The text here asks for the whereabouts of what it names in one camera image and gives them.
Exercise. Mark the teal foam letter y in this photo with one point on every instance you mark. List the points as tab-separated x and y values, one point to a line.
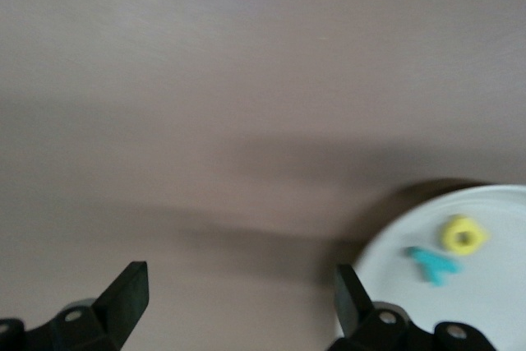
433	265

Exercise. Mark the beige round plate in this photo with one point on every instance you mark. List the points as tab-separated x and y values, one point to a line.
493	306

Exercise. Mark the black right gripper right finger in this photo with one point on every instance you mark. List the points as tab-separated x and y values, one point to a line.
351	301

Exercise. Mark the yellow foam letter p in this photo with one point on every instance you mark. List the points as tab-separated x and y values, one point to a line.
452	236

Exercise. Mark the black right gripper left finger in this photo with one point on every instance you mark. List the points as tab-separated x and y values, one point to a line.
123	306

